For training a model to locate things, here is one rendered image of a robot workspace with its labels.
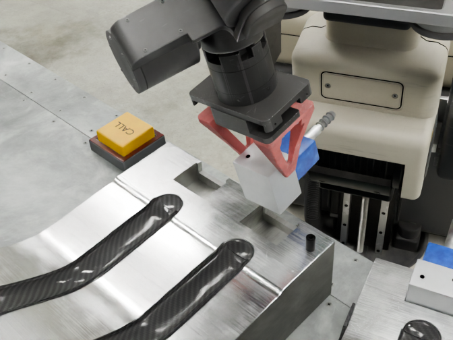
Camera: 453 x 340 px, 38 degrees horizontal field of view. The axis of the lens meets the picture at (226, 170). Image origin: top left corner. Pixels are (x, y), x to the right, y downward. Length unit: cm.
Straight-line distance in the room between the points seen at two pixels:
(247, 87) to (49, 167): 47
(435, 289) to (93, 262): 35
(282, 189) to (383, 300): 16
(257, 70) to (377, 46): 43
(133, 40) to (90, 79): 215
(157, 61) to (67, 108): 57
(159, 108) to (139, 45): 191
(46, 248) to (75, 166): 25
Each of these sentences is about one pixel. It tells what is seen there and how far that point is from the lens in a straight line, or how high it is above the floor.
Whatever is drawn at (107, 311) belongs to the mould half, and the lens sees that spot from 66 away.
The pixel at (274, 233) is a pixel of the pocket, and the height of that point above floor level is 86.
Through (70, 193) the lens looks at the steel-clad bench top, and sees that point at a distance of 92.
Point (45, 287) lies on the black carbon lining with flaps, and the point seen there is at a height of 89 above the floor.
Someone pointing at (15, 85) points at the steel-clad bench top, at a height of 80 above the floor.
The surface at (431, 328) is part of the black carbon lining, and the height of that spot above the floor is 85.
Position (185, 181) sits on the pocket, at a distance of 79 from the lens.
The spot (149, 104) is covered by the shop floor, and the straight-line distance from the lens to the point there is 244.
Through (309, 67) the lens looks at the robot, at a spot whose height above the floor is 87.
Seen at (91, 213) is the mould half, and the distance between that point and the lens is 76.
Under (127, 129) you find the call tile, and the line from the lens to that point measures 95.
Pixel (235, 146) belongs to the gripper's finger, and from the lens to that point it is 66.
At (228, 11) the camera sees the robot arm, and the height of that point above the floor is 119.
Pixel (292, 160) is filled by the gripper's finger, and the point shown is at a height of 99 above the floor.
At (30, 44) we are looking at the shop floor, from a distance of 298.
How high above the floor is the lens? 141
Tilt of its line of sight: 42 degrees down
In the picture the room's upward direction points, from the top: 5 degrees counter-clockwise
